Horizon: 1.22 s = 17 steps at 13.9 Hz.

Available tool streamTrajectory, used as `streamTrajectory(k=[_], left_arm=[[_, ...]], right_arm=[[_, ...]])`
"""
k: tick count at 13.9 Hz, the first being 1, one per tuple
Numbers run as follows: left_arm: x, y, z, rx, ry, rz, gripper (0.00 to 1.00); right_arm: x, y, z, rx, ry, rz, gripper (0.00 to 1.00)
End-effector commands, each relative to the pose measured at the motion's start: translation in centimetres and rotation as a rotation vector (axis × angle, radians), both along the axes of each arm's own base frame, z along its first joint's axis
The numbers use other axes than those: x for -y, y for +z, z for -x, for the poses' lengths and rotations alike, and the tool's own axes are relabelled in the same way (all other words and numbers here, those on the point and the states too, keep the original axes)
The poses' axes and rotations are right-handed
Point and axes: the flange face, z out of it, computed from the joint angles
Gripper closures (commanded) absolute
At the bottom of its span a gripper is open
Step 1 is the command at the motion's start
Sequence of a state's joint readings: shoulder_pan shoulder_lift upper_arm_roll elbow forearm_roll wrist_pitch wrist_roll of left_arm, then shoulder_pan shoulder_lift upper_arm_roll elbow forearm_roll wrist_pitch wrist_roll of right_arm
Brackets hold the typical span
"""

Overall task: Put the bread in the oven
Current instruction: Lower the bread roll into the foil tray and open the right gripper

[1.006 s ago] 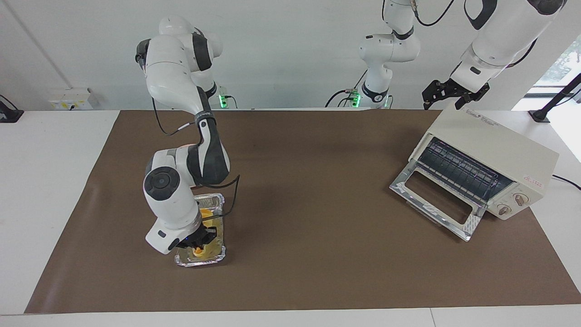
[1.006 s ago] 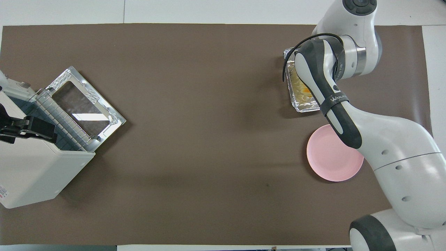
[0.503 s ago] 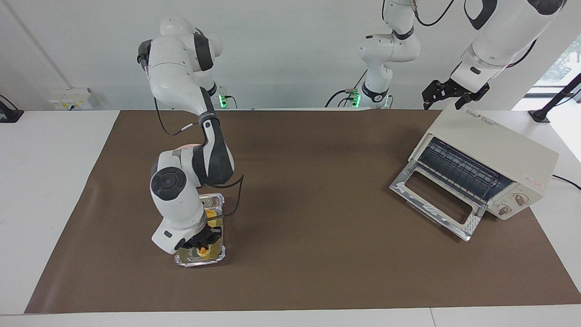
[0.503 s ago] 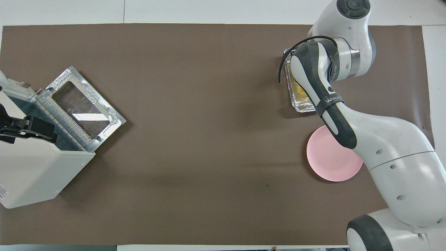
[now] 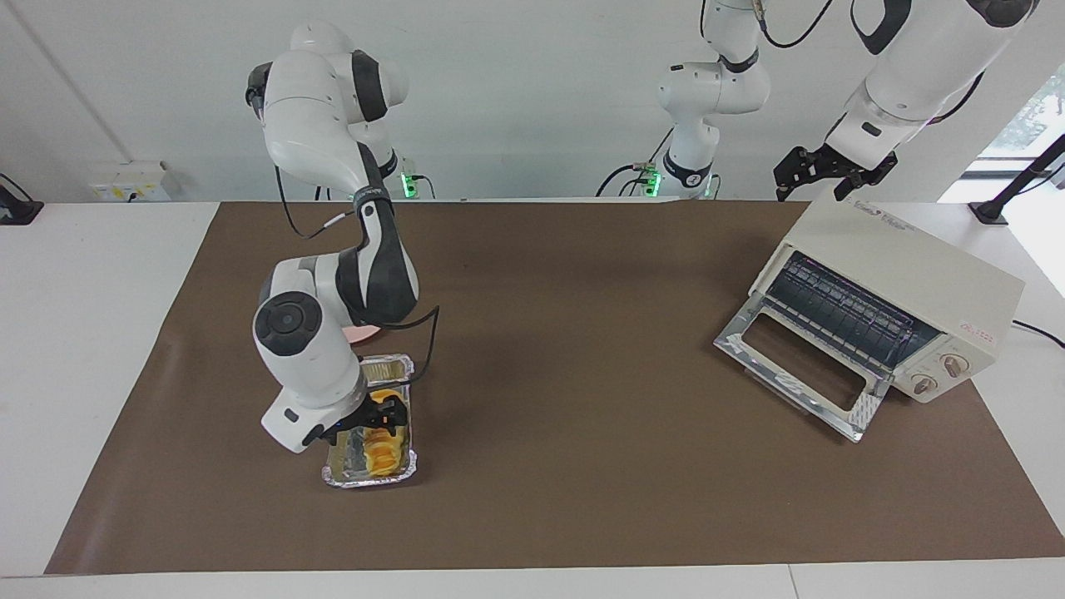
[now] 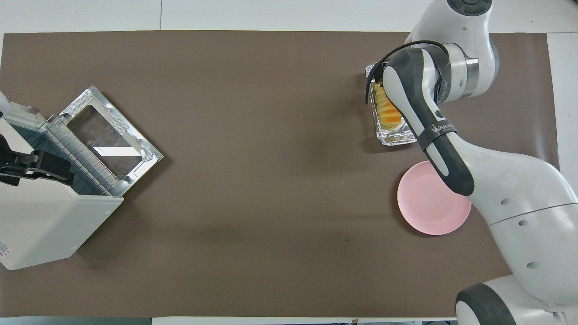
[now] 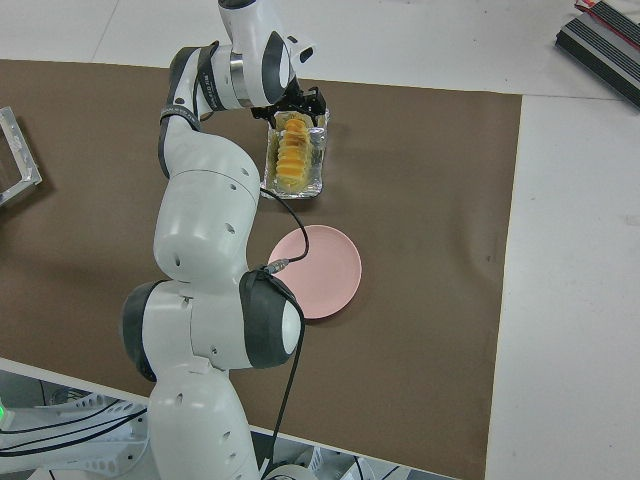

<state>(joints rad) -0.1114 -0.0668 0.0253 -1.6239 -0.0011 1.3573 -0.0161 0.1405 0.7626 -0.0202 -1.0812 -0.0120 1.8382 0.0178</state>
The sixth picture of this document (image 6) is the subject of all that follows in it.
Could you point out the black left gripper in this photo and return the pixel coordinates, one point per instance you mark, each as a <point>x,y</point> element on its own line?
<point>3,146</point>

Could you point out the silver foil baking tray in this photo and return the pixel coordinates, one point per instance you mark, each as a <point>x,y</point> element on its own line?
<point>395,137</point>

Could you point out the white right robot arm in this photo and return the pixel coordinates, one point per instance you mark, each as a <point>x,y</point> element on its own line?
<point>519,203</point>

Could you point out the cream toaster oven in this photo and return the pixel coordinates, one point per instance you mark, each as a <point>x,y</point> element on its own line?
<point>40,221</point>

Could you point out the metal oven rack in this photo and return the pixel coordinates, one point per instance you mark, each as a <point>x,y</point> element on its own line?
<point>86,167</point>

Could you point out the cream oven knob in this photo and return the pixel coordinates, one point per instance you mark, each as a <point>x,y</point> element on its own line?
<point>32,109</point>

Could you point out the glass oven door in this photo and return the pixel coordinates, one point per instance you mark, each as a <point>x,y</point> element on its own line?
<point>113,135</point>

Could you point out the brown table mat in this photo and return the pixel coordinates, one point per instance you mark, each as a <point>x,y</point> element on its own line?
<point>271,158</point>

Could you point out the pink round plate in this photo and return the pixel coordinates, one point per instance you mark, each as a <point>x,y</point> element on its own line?
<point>429,207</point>

